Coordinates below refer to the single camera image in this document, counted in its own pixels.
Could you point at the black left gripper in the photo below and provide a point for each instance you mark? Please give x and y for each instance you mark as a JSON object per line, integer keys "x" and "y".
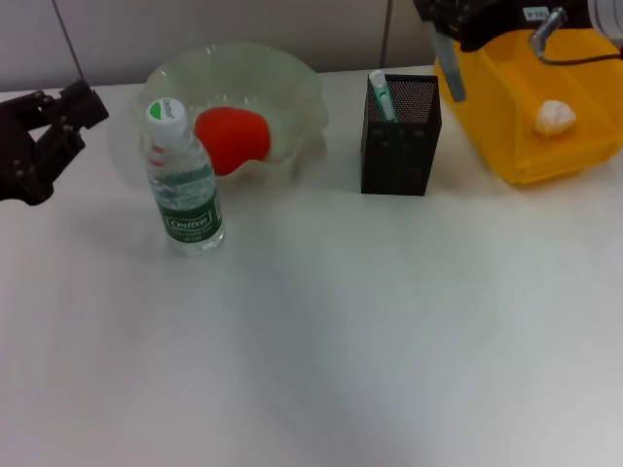
{"x": 17, "y": 151}

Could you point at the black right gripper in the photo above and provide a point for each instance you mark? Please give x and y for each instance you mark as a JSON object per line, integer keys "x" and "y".
{"x": 516, "y": 19}

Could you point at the grey pen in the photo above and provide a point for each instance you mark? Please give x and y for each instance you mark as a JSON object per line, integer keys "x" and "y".
{"x": 450, "y": 63}

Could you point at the mint green utility knife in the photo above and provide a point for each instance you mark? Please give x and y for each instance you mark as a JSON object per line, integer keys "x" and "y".
{"x": 384, "y": 97}

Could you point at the clear water bottle green label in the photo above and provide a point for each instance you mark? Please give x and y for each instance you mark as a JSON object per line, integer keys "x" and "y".
{"x": 187, "y": 194}

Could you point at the white paper ball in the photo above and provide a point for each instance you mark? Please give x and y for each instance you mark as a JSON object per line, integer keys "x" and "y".
{"x": 555, "y": 118}

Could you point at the orange fruit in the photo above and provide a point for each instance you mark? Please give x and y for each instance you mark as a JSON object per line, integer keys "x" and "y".
{"x": 233, "y": 138}

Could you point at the white and silver right arm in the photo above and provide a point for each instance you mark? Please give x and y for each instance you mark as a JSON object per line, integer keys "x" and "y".
{"x": 608, "y": 14}

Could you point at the black mesh pen holder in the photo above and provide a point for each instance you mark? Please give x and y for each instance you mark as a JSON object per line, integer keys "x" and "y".
{"x": 394, "y": 165}

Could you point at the pale green glass fruit plate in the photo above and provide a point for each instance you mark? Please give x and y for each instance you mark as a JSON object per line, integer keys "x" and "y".
{"x": 287, "y": 92}

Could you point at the yellow plastic bin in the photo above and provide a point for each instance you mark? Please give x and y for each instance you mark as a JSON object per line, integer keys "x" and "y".
{"x": 535, "y": 151}

